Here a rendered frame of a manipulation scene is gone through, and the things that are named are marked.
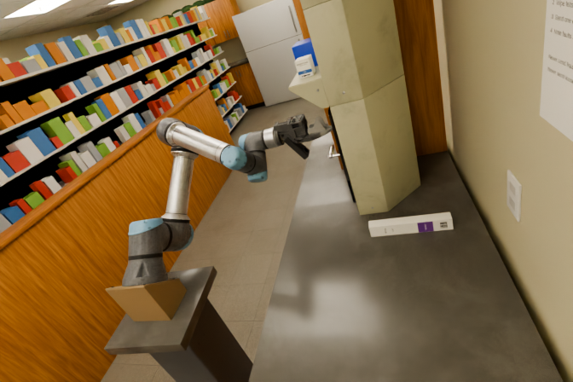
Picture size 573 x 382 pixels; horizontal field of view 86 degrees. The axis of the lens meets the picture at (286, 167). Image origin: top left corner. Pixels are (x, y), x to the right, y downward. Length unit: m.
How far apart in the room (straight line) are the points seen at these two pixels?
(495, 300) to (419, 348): 0.24
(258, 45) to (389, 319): 5.65
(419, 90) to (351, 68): 0.50
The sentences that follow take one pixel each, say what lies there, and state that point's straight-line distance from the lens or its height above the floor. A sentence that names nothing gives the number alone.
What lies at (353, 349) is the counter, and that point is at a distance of 0.94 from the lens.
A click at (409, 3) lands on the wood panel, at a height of 1.59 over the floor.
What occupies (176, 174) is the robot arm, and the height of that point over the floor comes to 1.29.
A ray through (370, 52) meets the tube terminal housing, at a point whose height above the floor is 1.53.
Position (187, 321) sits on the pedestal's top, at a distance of 1.23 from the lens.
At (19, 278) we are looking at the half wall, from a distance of 2.42.
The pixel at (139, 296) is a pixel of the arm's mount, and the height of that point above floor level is 1.08.
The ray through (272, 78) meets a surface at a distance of 6.27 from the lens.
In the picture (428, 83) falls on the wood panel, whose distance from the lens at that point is 1.43.
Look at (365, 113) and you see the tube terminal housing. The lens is 1.04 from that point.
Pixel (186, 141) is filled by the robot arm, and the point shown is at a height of 1.44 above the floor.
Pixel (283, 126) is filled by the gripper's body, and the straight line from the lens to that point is 1.12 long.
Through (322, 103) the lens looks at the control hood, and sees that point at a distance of 1.03.
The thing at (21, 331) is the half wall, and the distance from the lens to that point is 2.46.
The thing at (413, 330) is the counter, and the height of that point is 0.94.
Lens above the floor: 1.75
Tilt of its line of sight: 27 degrees down
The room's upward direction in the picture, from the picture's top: 21 degrees counter-clockwise
